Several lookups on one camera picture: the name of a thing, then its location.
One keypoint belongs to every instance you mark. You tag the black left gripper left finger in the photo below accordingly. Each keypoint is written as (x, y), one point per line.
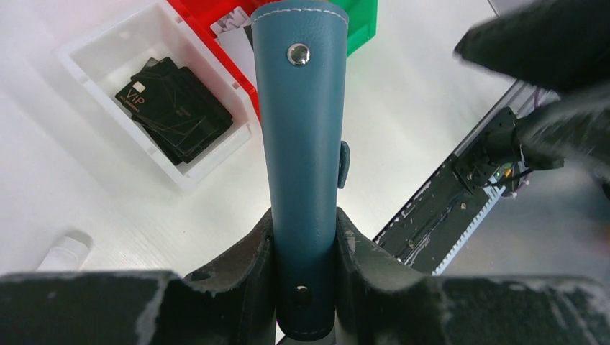
(227, 301)

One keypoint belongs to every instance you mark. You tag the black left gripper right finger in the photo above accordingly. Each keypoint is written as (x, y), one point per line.
(381, 301)

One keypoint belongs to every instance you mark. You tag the blue leather card holder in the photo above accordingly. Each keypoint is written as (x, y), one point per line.
(300, 52)

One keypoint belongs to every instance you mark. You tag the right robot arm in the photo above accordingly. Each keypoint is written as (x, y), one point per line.
(558, 46)

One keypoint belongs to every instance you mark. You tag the black VIP cards stack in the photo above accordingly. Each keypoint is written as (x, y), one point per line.
(178, 112)

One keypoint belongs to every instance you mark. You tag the white magnetic stripe cards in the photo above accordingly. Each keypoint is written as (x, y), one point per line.
(234, 35)

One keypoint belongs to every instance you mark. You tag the white clothes rack stand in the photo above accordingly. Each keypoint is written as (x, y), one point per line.
(67, 253)

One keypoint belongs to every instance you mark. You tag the white plastic bin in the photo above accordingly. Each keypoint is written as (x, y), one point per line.
(103, 59)

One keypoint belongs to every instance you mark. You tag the green plastic bin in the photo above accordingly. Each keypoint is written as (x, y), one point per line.
(362, 21)

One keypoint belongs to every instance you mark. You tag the red plastic bin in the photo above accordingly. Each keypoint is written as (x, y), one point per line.
(200, 16)

